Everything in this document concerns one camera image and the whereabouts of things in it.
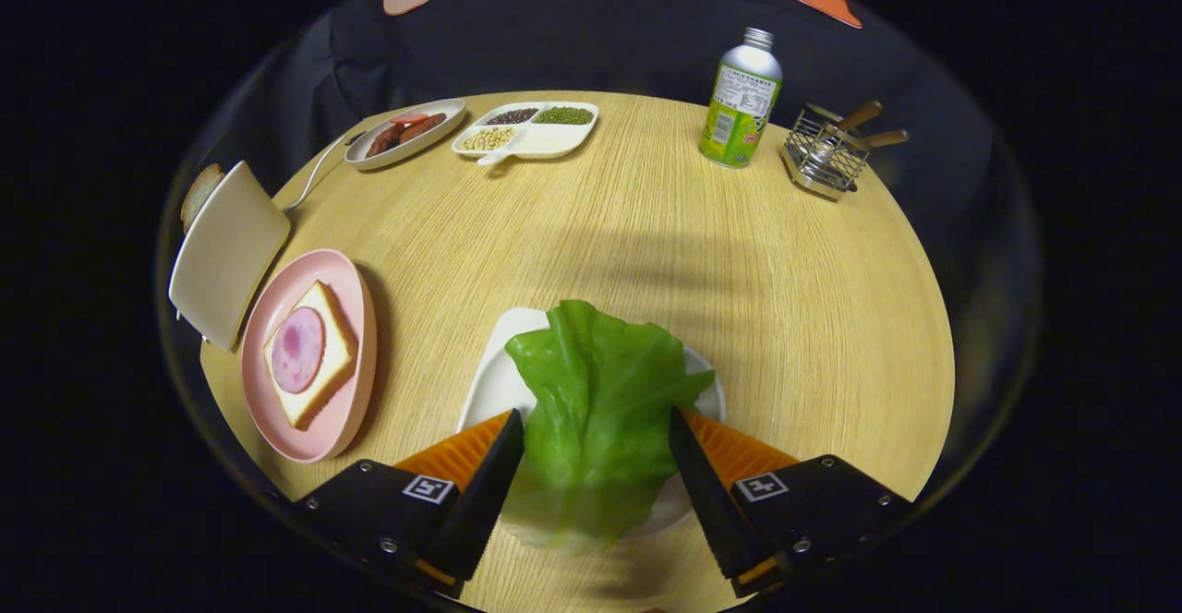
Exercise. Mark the beige round plate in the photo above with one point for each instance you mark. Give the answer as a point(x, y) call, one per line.
point(416, 150)

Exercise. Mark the white square bread slice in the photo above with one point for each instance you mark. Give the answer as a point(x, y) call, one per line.
point(319, 391)

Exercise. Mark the pile of yellow soybeans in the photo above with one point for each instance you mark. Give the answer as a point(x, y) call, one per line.
point(488, 138)

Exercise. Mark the green lettuce leaf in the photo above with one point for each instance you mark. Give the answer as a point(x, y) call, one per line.
point(600, 410)

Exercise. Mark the pink ham slice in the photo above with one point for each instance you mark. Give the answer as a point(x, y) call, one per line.
point(297, 350)

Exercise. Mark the black backdrop cloth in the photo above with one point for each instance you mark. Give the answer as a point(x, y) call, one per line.
point(600, 31)

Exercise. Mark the toasted bread slice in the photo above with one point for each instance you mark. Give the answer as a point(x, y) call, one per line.
point(197, 196)

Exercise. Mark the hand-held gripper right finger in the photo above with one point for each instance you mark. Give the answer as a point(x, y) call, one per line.
point(711, 502)

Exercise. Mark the pile of dark beans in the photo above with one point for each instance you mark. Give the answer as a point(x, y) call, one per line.
point(511, 116)

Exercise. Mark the pink plate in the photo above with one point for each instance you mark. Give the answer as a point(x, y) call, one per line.
point(346, 410)

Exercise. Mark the red sausage slice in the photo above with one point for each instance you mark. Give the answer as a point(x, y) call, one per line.
point(409, 119)

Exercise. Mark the white divided dish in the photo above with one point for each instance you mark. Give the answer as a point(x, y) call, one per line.
point(545, 140)

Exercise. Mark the white plate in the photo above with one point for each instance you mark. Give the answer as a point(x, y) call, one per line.
point(494, 382)

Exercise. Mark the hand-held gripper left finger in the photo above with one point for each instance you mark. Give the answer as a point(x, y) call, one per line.
point(480, 502)

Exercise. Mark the silver bottle with green label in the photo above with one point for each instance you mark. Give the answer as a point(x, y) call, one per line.
point(739, 114)

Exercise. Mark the cream toaster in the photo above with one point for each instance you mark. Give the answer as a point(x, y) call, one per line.
point(226, 253)

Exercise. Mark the pile of green beans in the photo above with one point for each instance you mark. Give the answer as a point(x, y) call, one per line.
point(563, 115)

